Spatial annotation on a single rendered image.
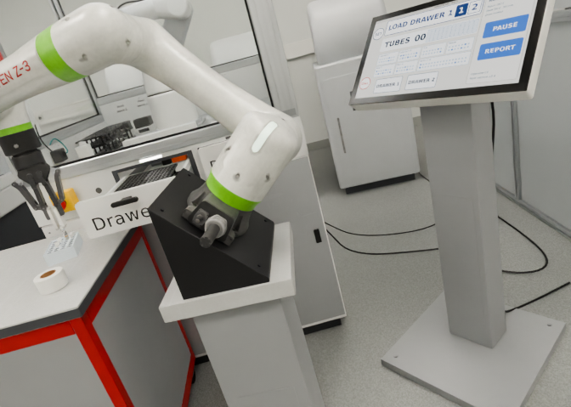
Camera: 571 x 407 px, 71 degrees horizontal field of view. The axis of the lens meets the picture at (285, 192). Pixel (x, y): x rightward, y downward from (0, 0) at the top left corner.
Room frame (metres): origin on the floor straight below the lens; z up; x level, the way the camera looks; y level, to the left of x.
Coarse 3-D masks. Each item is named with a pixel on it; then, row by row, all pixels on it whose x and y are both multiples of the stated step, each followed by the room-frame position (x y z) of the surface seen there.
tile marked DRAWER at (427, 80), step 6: (426, 72) 1.10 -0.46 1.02; (432, 72) 1.09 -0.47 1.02; (408, 78) 1.14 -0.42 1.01; (414, 78) 1.13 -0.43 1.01; (420, 78) 1.11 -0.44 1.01; (426, 78) 1.09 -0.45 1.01; (432, 78) 1.08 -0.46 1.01; (408, 84) 1.13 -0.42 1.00; (414, 84) 1.11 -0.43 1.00; (420, 84) 1.10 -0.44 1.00; (426, 84) 1.08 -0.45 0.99; (432, 84) 1.07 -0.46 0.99
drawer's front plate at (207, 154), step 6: (216, 144) 1.39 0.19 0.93; (222, 144) 1.39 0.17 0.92; (198, 150) 1.39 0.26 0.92; (204, 150) 1.39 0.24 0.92; (210, 150) 1.39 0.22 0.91; (216, 150) 1.39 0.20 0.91; (204, 156) 1.39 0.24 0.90; (210, 156) 1.39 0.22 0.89; (216, 156) 1.39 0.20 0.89; (204, 162) 1.39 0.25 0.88; (204, 168) 1.39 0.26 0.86; (210, 168) 1.39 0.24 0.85
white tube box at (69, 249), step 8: (56, 240) 1.21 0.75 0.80; (64, 240) 1.19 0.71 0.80; (72, 240) 1.17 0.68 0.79; (80, 240) 1.21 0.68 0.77; (48, 248) 1.16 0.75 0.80; (56, 248) 1.14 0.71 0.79; (64, 248) 1.11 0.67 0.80; (72, 248) 1.12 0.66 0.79; (80, 248) 1.18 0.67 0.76; (48, 256) 1.10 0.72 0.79; (56, 256) 1.10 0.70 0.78; (64, 256) 1.11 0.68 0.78; (72, 256) 1.12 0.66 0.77; (48, 264) 1.10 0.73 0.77
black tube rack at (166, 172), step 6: (162, 168) 1.37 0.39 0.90; (168, 168) 1.34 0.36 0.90; (174, 168) 1.33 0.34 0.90; (138, 174) 1.39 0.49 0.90; (144, 174) 1.35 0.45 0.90; (150, 174) 1.32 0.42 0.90; (156, 174) 1.30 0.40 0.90; (162, 174) 1.27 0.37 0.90; (168, 174) 1.26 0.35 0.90; (174, 174) 1.36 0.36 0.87; (126, 180) 1.33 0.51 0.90; (132, 180) 1.31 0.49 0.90; (138, 180) 1.28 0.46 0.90; (144, 180) 1.26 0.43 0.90; (150, 180) 1.24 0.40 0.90; (156, 180) 1.22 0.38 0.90; (120, 186) 1.27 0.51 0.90; (126, 186) 1.24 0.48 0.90; (132, 186) 1.22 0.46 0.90
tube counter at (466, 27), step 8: (456, 24) 1.11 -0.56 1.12; (464, 24) 1.09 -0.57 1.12; (472, 24) 1.07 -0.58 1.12; (416, 32) 1.21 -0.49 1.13; (424, 32) 1.19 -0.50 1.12; (432, 32) 1.16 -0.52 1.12; (440, 32) 1.14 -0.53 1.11; (448, 32) 1.12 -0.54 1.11; (456, 32) 1.10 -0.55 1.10; (464, 32) 1.08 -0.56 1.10; (472, 32) 1.06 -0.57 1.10; (416, 40) 1.19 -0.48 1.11; (424, 40) 1.17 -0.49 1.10; (432, 40) 1.15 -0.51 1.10
